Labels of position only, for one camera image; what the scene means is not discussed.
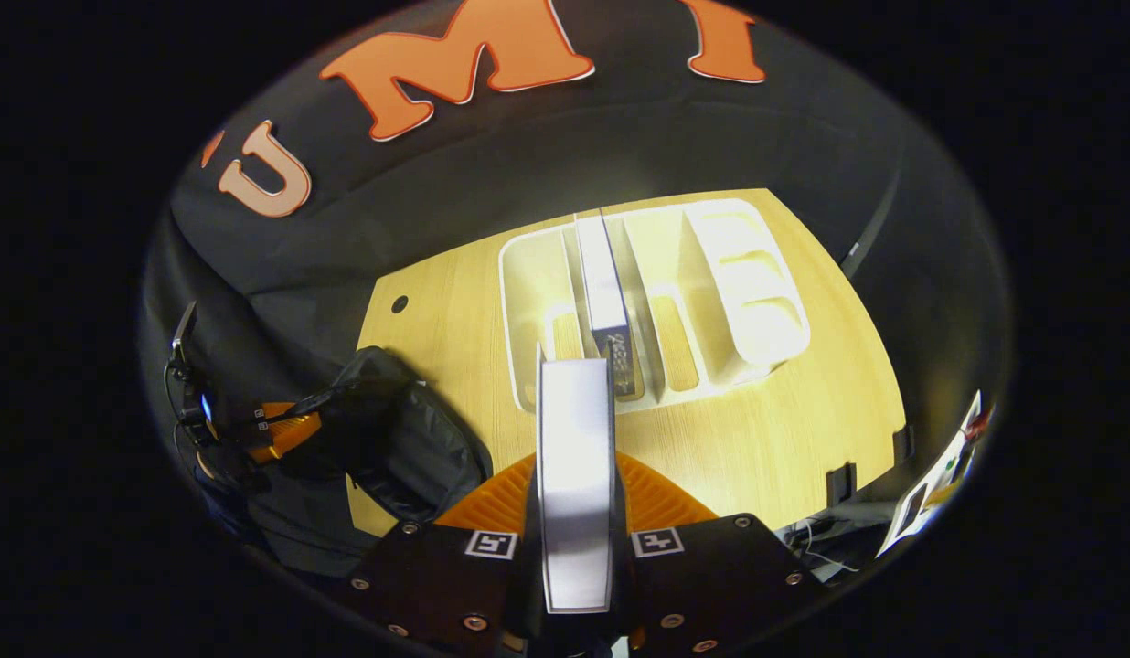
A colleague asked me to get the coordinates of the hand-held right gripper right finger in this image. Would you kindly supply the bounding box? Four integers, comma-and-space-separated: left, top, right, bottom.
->
613, 451, 826, 657

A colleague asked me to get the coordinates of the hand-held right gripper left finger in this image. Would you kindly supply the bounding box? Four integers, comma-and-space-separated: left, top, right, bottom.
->
341, 452, 540, 654

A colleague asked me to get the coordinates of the black schoolbag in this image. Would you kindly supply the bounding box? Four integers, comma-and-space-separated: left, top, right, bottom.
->
254, 345, 495, 526

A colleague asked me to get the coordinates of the white plastic bookshelf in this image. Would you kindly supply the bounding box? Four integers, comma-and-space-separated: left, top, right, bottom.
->
498, 197, 813, 417

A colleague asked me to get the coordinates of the blue cover book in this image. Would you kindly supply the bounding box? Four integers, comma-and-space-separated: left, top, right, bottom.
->
574, 212, 645, 403

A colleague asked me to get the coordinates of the white printed sheet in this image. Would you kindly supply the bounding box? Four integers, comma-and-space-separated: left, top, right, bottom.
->
878, 390, 989, 558

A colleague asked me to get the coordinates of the white cable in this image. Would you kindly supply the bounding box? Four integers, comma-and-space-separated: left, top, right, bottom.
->
775, 516, 863, 586

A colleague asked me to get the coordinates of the black hanging strap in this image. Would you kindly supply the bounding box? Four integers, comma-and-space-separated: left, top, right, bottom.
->
839, 169, 902, 280

